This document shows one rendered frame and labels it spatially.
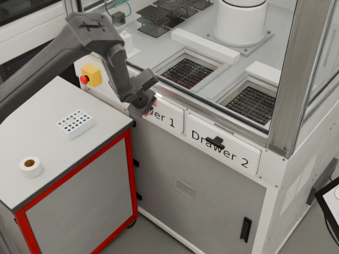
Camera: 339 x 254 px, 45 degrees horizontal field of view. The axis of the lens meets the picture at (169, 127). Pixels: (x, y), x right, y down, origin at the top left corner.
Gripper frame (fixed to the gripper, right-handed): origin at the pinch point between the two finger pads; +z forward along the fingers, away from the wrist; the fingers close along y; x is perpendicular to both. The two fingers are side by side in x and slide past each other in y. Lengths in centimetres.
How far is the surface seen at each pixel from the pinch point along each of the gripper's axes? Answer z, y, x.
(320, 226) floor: 109, -1, -61
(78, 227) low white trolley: 23, -57, 14
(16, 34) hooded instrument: -1, 0, 83
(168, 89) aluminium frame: -4.7, 8.5, -4.7
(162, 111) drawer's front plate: 2.6, 1.4, -2.8
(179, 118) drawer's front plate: 1.7, 2.0, -10.9
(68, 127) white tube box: -3.2, -22.0, 25.8
